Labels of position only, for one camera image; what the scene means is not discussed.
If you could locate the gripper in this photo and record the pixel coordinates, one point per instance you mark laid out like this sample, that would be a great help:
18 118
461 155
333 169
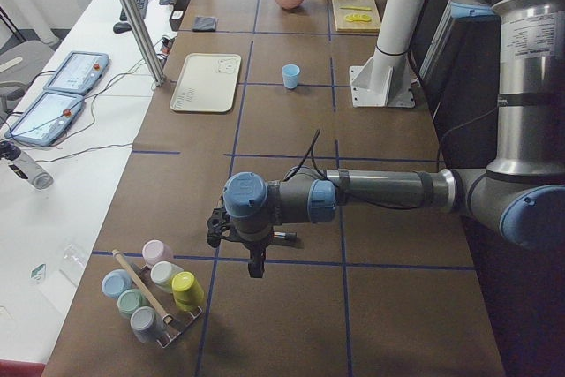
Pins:
253 248

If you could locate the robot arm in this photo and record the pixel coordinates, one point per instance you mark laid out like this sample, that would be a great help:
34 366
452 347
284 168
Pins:
519 194

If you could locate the yellow cup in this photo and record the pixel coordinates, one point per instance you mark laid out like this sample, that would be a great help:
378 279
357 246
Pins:
187 291

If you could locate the white cup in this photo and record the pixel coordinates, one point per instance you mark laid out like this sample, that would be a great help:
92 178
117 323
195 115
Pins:
162 274

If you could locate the pink cup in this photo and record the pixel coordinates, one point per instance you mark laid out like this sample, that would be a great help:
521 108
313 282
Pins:
154 251

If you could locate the light blue plastic cup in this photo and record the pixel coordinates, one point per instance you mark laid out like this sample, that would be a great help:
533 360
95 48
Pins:
290 75

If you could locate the grey cup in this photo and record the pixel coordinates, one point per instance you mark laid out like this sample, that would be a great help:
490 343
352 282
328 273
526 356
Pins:
147 324

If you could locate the green cup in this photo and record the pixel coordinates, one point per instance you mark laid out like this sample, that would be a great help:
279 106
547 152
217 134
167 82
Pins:
129 301

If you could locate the blue cup on rack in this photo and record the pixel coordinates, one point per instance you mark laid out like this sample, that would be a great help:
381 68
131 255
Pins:
115 283

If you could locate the steel muddler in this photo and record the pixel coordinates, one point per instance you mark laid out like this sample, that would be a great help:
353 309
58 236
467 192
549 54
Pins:
286 236

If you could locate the yellow plastic knife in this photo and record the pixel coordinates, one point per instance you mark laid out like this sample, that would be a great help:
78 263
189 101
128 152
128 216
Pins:
356 8

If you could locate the wooden cutting board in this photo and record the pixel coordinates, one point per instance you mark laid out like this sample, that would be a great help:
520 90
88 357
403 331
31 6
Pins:
342 26

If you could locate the lemon slices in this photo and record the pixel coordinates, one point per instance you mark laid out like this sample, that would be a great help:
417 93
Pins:
357 18

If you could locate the grey folded cloth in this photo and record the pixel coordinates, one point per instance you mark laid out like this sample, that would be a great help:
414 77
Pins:
204 24

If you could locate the black box with label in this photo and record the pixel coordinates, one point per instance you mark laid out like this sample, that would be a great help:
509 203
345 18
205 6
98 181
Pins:
177 15

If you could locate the black usb hub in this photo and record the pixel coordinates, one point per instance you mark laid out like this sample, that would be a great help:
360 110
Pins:
166 44

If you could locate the cream bear tray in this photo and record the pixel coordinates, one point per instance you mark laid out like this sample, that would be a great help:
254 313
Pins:
207 83

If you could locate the white pillar with base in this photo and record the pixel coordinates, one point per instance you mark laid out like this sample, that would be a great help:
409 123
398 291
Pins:
385 78

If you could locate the black computer mouse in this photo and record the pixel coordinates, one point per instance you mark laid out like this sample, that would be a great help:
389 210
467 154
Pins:
121 27

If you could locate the clear plastic bag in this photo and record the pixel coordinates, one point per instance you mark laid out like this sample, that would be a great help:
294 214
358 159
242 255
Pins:
73 263

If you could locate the upper blue teach pendant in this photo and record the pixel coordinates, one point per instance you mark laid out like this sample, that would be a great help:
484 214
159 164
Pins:
79 73

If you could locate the blue teach pendant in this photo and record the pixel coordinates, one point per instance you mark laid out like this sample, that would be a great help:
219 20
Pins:
46 119
79 73

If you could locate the lower blue teach pendant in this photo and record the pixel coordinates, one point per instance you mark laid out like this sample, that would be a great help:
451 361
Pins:
46 119

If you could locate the clear water bottle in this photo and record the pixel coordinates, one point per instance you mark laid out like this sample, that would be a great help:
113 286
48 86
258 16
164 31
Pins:
25 167

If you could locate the grey office chair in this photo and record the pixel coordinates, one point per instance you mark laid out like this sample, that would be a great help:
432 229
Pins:
19 66

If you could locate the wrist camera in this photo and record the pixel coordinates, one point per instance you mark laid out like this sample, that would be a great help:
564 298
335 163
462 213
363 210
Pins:
218 227

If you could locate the wire cup rack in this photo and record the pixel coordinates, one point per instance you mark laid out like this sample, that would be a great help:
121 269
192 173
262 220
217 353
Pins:
182 321

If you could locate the wooden rack handle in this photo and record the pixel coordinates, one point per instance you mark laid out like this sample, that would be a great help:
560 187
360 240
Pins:
134 273

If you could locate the aluminium frame post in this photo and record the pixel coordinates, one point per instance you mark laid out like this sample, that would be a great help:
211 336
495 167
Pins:
143 41

